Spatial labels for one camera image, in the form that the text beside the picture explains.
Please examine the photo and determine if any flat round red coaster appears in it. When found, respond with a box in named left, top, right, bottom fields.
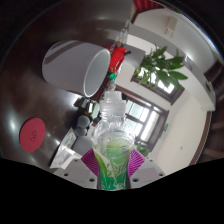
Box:
left=18, top=117, right=47, bottom=154

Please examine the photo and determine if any red plastic box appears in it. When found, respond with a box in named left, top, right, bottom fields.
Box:
left=107, top=45, right=128, bottom=75

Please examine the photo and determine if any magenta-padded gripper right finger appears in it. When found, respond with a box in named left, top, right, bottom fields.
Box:
left=126, top=148, right=166, bottom=190

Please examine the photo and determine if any grey double-ball object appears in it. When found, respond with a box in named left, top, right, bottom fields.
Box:
left=73, top=114, right=92, bottom=138

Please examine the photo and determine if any clear green-labelled drink bottle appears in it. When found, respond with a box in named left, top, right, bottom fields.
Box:
left=90, top=90, right=136, bottom=192

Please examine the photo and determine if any red carpeted staircase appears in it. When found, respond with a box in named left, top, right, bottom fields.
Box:
left=133, top=0, right=165, bottom=13

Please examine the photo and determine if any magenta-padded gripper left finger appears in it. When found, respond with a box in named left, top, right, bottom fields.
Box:
left=53, top=148, right=101, bottom=190

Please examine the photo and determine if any white ceramic mug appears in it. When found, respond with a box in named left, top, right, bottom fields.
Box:
left=41, top=39, right=112, bottom=98

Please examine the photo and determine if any green notebook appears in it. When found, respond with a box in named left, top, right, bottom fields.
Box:
left=89, top=101, right=102, bottom=120

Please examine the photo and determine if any dark-framed window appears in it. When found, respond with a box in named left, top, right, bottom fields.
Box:
left=130, top=65, right=185, bottom=105

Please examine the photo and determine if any dark wooden glazed door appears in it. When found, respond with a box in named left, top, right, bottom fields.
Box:
left=114, top=84, right=170, bottom=149

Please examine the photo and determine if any small potted plant white pot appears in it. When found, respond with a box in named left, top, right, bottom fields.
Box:
left=133, top=45, right=189, bottom=91

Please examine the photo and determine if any white printed paper leaflet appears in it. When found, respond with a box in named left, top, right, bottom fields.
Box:
left=49, top=128, right=83, bottom=170

